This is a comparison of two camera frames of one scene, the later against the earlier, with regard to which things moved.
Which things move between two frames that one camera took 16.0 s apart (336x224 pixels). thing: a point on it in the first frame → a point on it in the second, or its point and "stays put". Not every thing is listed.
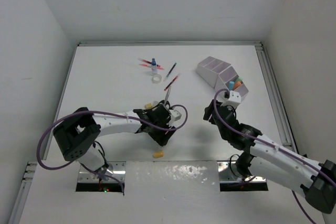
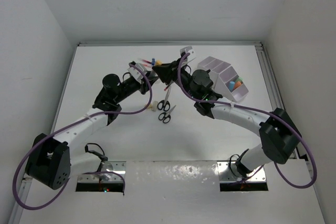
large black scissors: [166, 100] stays put
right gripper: [207, 115] → [167, 73]
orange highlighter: [237, 85] stays put
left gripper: [161, 138] → [145, 86]
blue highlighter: [231, 85] stays put
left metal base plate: [118, 169] stays put
